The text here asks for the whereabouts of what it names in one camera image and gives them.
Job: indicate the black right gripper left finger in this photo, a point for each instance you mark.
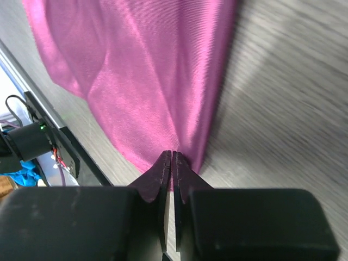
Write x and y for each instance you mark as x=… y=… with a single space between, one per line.
x=89 y=223

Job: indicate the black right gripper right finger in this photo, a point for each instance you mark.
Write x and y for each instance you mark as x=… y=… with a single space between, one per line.
x=247 y=224

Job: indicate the magenta cloth napkin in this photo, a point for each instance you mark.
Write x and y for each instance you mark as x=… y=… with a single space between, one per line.
x=150 y=71

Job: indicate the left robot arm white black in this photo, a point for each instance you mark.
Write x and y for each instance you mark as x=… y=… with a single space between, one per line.
x=23 y=144

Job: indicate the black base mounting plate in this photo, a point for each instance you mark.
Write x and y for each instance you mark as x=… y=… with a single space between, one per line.
x=75 y=160

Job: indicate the blue crumpled object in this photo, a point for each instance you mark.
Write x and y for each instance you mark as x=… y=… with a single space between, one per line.
x=28 y=176

